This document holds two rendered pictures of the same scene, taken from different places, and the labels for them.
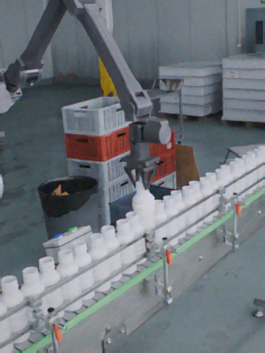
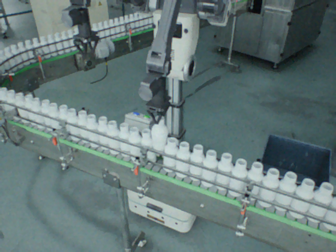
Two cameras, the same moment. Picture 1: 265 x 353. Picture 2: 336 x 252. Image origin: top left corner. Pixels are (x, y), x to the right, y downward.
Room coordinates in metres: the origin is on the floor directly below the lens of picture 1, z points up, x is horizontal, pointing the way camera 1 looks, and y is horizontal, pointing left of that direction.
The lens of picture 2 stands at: (1.17, -0.97, 1.90)
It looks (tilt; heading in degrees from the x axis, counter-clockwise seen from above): 35 degrees down; 76
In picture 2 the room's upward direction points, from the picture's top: straight up
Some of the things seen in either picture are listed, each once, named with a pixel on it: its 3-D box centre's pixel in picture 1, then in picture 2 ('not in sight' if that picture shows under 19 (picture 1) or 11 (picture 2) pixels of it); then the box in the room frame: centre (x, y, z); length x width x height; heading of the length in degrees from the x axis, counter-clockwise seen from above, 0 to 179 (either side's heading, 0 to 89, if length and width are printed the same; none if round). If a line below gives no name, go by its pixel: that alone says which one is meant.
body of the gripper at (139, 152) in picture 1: (139, 151); (158, 96); (1.37, -0.03, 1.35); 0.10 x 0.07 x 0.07; 50
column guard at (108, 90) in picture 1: (110, 79); not in sight; (11.73, 0.40, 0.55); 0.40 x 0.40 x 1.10; 50
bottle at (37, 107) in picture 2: not in sight; (39, 113); (0.83, 0.41, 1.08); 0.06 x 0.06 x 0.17
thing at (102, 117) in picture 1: (101, 115); not in sight; (4.07, 0.23, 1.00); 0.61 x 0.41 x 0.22; 147
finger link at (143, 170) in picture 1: (142, 174); (158, 113); (1.37, -0.03, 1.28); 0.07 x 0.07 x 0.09; 50
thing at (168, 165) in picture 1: (144, 165); not in sight; (4.68, -0.14, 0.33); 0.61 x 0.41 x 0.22; 143
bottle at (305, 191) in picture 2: (233, 182); (302, 198); (1.81, -0.42, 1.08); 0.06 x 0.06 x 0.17
